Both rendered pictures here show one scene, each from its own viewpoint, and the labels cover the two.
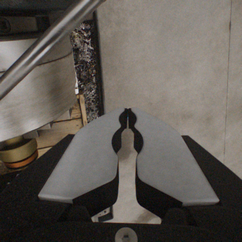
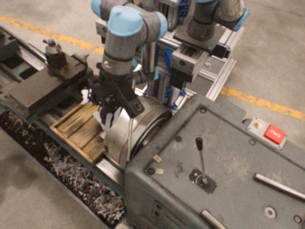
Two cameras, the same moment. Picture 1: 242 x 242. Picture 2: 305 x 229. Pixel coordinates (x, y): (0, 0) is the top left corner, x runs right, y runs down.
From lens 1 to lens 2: 0.70 m
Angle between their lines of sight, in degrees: 44
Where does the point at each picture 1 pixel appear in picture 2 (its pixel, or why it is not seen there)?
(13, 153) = not seen: hidden behind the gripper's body
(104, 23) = not seen: outside the picture
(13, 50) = (135, 137)
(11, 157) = not seen: hidden behind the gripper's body
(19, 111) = (122, 122)
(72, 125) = (82, 141)
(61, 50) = (123, 153)
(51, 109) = (113, 130)
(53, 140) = (87, 126)
